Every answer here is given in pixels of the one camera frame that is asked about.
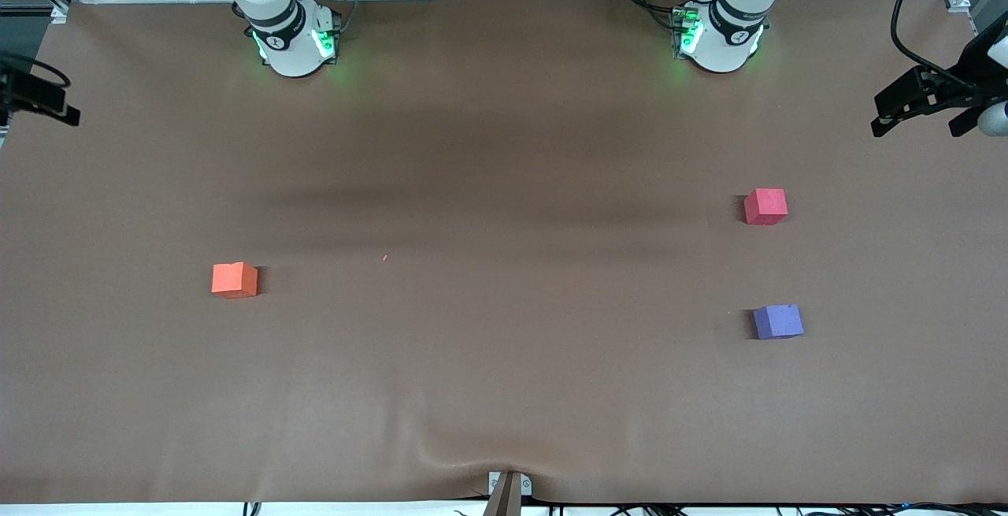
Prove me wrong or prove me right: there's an orange foam block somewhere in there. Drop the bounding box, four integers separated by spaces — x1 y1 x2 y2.
211 262 259 299

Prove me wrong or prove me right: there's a red foam block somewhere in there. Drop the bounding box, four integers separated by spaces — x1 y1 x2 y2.
743 188 789 226

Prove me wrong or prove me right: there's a purple foam block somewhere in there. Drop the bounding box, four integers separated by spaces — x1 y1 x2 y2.
752 303 806 340

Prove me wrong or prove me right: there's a brown table cover cloth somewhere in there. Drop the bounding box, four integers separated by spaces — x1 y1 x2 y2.
0 0 1008 505

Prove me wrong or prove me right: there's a brown mounting bar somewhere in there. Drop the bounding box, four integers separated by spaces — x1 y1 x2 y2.
482 472 523 516

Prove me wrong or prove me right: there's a white bracket plate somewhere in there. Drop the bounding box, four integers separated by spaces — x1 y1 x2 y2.
487 471 533 497

